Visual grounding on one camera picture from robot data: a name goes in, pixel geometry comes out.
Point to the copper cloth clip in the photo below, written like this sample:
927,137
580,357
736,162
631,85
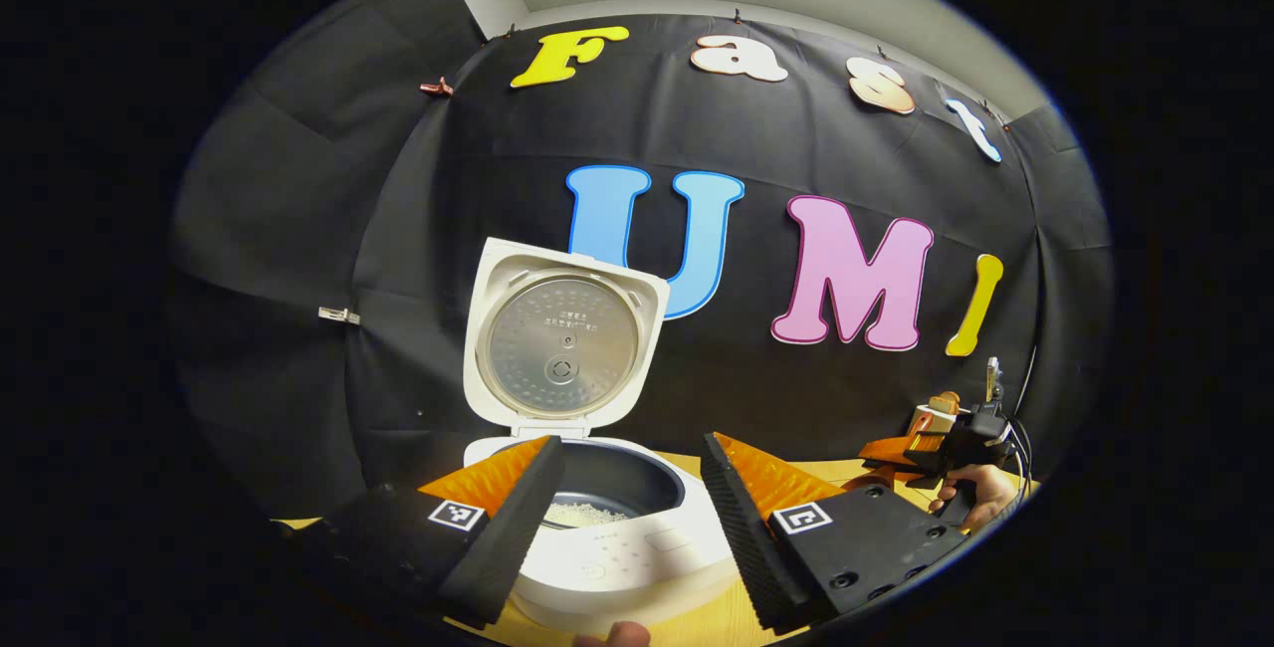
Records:
436,87

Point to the small white toaster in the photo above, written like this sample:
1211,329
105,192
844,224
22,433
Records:
928,420

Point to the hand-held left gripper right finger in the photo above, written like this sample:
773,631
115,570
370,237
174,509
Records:
746,538

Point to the silver cloth clip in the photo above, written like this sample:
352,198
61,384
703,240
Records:
338,316

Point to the black backdrop cloth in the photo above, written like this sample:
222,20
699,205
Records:
299,229

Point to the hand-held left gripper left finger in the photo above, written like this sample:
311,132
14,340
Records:
518,538

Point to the white rice cooker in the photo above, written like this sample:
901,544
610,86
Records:
567,343

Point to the toast bread slice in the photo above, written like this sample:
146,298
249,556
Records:
948,402

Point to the white rice heap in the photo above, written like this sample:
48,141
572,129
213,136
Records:
589,515

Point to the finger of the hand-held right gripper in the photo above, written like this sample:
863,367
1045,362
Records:
891,450

